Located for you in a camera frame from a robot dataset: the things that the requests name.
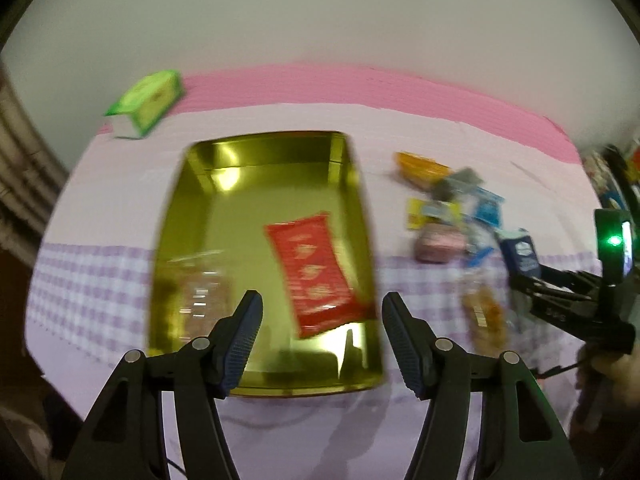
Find yellow snack packet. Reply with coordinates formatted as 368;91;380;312
406;199;461;231

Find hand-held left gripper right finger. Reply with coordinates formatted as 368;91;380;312
381;291;583;480

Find gold-lined brown tin box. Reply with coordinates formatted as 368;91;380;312
146;130;386;398

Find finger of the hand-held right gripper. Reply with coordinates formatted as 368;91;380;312
510;262;601;293
520;292;636;356

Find red snack packet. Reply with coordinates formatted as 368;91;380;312
264;211;373;339

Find person's right hand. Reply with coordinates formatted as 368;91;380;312
575;345;640;441

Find orange snack packet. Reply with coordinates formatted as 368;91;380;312
392;151;451;191

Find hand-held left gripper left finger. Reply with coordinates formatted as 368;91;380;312
60;290;264;480

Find pink and purple checked cloth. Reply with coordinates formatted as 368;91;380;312
25;62;583;480

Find dark blue snack packet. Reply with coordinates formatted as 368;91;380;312
500;230;541;286

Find green tissue pack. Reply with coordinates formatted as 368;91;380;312
102;70;186;139

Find colourful patterned item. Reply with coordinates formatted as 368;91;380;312
580;142;640;216

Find clear snack packet blue ends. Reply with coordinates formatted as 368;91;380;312
470;187;506;226

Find beige curtain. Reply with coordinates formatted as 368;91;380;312
0;60;68;266

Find small clear blue-edged packet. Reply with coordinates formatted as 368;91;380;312
462;225;501;268

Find pink snack packet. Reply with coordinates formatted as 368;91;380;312
414;222;466;264

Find clear packet of brown snack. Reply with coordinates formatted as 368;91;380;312
160;255;236;346
460;270;511;356

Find grey foil snack block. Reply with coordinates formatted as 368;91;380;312
432;167;483;203

